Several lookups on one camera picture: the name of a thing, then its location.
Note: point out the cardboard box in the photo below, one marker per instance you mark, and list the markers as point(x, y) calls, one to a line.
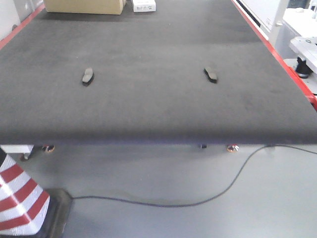
point(112, 7)

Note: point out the white machine side panel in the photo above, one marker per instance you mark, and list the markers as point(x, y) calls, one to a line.
point(268, 13)

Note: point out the white long carton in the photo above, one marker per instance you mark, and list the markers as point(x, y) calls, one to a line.
point(144, 5)

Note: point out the red white traffic cone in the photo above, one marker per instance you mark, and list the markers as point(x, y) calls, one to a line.
point(26, 209)

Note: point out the grey machine stand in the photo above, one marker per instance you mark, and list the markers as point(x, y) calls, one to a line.
point(303, 24)

